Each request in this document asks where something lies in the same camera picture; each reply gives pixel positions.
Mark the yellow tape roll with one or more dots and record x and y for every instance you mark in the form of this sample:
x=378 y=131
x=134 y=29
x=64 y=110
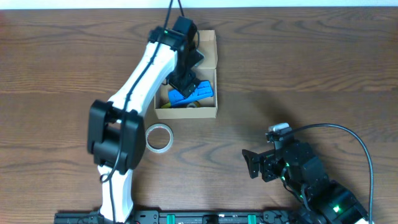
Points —
x=194 y=104

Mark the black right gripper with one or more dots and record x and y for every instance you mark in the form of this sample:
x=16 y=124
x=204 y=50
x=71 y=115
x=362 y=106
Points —
x=267 y=160

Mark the brown cardboard box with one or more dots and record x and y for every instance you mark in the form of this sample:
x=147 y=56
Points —
x=205 y=71

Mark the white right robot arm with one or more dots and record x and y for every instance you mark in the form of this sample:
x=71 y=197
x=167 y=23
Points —
x=302 y=173

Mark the yellow highlighter blue caps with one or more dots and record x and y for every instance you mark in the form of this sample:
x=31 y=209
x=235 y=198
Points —
x=167 y=105

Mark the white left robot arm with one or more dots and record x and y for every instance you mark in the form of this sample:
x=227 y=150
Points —
x=116 y=133

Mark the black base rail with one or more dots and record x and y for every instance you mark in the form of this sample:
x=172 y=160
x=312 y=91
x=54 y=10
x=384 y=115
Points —
x=157 y=217

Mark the clear adhesive tape roll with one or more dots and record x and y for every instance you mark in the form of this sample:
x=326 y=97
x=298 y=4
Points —
x=159 y=138

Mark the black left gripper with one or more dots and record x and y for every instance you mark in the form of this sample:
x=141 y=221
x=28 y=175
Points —
x=184 y=79

